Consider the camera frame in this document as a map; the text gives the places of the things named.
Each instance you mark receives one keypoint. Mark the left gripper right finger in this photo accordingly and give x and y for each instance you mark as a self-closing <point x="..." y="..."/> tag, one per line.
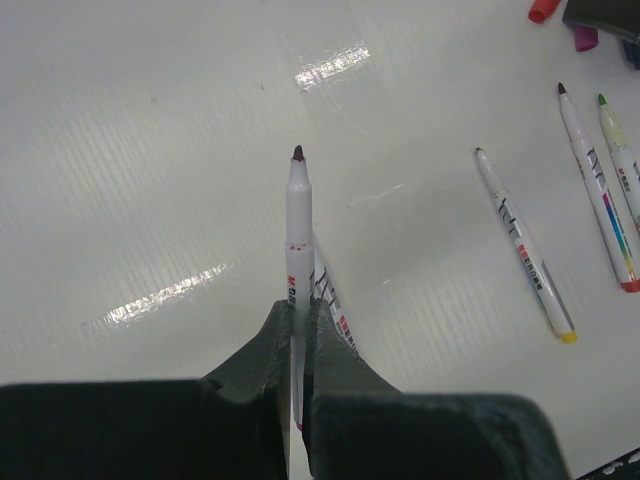
<point x="358" y="426"/>

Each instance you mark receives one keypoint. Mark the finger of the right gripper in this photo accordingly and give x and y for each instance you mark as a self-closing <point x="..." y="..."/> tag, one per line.
<point x="616" y="17"/>

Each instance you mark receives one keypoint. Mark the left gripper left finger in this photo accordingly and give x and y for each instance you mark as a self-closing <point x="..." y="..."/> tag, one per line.
<point x="232" y="423"/>

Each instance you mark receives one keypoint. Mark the blue pen cap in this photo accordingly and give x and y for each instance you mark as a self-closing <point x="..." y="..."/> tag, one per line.
<point x="632" y="53"/>

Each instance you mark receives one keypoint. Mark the magenta pen cap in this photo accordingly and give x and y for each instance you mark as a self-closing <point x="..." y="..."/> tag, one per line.
<point x="585" y="38"/>

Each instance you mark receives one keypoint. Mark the magenta-end marker pen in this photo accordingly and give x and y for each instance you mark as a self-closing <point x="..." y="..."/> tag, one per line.
<point x="300" y="269"/>

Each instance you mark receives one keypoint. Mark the blue-end marker pen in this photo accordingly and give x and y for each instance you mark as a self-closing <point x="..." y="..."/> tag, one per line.
<point x="324" y="289"/>

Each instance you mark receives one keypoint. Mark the red pen cap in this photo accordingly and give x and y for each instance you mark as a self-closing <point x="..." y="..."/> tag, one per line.
<point x="542" y="10"/>

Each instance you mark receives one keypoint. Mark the green-end marker pen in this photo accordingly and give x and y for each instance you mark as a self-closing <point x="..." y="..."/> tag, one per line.
<point x="622" y="156"/>

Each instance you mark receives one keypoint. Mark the yellow-end marker pen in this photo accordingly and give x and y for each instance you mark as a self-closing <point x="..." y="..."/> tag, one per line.
<point x="531" y="260"/>

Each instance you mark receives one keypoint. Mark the red-end marker pen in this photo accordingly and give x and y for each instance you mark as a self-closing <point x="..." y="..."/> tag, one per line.
<point x="611" y="227"/>

